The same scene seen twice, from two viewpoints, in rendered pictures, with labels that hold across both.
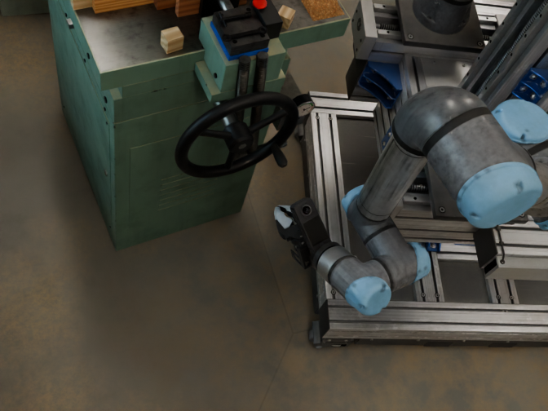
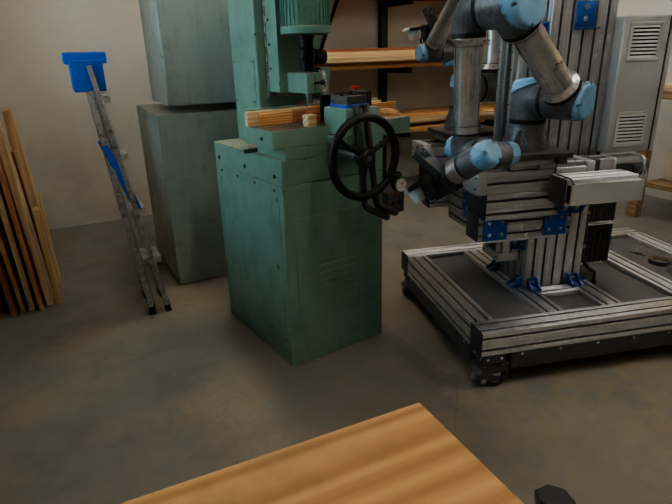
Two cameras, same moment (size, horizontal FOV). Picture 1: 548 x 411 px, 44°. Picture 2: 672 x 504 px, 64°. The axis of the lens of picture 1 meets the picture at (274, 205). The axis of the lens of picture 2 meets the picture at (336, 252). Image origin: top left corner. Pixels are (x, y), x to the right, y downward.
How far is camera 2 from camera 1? 1.27 m
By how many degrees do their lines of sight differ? 40
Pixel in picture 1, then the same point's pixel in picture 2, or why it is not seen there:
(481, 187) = not seen: outside the picture
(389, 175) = (463, 76)
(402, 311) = (534, 318)
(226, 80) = not seen: hidden behind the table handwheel
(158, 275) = (331, 373)
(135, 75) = (292, 139)
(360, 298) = (480, 147)
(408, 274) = (506, 147)
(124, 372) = (324, 429)
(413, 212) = (497, 175)
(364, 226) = (464, 145)
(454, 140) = not seen: outside the picture
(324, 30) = (396, 123)
